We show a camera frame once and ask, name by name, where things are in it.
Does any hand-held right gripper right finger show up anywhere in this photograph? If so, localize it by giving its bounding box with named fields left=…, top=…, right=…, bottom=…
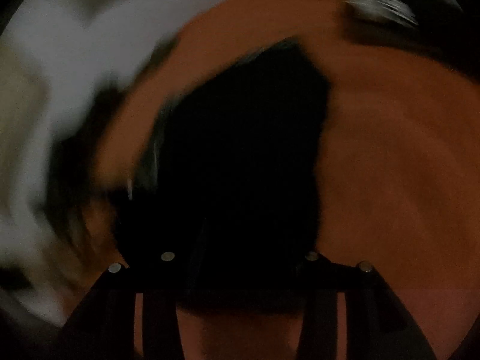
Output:
left=295, top=252, right=436, bottom=360

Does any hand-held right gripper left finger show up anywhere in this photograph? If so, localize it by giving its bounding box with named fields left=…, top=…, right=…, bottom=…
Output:
left=62, top=251, right=189, bottom=360

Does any black paisley garment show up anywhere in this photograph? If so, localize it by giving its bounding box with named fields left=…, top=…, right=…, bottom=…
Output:
left=112, top=37, right=333, bottom=314

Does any orange bed blanket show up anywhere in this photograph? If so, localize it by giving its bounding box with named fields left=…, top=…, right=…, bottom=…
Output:
left=86, top=0, right=480, bottom=360

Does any beige louvered window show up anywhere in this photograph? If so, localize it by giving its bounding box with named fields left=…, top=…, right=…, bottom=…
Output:
left=0, top=44, right=50, bottom=196

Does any folded black printed t-shirt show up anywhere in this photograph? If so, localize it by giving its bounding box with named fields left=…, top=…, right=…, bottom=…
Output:
left=342, top=0, right=480, bottom=69

